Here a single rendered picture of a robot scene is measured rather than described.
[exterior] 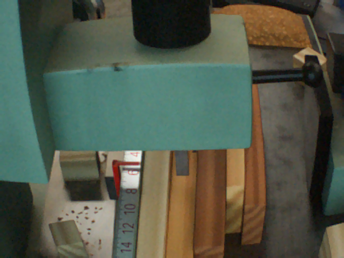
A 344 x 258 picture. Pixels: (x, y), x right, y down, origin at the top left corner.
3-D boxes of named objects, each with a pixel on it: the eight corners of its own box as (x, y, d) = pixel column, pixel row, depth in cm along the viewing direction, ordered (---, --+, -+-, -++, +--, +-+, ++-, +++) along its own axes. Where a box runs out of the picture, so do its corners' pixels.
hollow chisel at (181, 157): (188, 176, 50) (185, 122, 47) (176, 176, 50) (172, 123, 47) (189, 167, 51) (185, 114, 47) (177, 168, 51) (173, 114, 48)
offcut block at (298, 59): (292, 79, 67) (292, 55, 65) (308, 69, 69) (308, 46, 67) (314, 93, 65) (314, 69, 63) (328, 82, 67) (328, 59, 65)
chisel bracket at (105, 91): (252, 166, 45) (252, 64, 40) (54, 168, 46) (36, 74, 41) (247, 101, 51) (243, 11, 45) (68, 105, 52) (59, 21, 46)
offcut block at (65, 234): (55, 242, 64) (48, 223, 62) (80, 238, 65) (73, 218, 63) (63, 264, 61) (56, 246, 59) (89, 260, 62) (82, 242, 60)
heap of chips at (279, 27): (312, 48, 72) (312, 30, 70) (213, 43, 73) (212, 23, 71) (301, 17, 79) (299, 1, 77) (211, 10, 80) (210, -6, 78)
